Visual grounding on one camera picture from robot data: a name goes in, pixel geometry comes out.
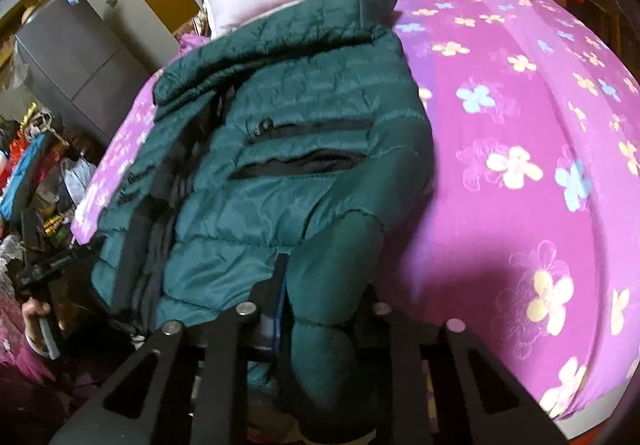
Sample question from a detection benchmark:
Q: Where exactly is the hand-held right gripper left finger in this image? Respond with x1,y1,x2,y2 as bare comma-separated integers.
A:
50,252,293,445

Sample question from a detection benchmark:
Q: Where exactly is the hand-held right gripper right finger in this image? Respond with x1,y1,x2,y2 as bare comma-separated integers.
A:
370,287,571,445

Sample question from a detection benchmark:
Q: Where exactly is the dark green puffer jacket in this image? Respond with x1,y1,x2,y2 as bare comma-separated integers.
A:
90,0,436,445

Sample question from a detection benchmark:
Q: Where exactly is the person's left hand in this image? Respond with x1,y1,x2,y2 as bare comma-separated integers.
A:
22,300,68,361

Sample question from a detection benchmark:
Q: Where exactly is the white plastic bag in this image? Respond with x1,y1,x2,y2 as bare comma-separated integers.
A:
59,158,98,206

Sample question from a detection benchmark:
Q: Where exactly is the pile of assorted clutter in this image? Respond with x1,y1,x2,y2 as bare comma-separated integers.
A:
0,102,101,276

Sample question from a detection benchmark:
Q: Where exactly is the pink floral bed sheet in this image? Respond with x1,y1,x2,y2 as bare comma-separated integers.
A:
70,0,640,421

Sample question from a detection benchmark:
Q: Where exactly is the grey refrigerator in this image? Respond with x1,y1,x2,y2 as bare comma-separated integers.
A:
12,0,166,146

